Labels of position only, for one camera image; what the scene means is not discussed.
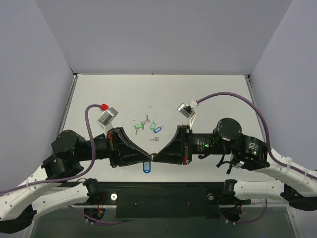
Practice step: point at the loose silver key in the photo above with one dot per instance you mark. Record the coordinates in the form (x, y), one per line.
(154, 139)

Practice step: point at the green key tag right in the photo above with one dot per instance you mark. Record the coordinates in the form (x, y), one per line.
(153, 125)

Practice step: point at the green key tag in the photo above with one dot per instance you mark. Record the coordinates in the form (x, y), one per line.
(153, 125)
(139, 126)

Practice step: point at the blue key tag with ring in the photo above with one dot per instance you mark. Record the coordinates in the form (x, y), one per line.
(147, 167)

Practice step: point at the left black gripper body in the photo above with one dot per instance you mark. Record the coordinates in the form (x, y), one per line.
(111, 148)

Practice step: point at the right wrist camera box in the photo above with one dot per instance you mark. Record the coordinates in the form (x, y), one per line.
(189, 112)

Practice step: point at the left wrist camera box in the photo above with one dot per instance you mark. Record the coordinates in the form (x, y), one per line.
(106, 118)

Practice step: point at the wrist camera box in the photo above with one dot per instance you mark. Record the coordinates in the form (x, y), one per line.
(189, 112)
(106, 118)

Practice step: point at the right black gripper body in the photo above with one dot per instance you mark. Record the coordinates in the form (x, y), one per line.
(186, 145)

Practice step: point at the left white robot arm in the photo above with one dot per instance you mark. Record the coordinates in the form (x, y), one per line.
(73, 156)

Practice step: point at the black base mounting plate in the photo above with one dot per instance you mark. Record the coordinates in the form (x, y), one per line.
(167, 199)

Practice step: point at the blue key tag upper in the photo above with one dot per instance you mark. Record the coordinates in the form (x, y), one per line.
(158, 129)

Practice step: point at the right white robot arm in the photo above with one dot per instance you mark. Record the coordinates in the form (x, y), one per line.
(290, 184)

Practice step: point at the green key tag left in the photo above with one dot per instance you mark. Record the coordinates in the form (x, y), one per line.
(139, 126)

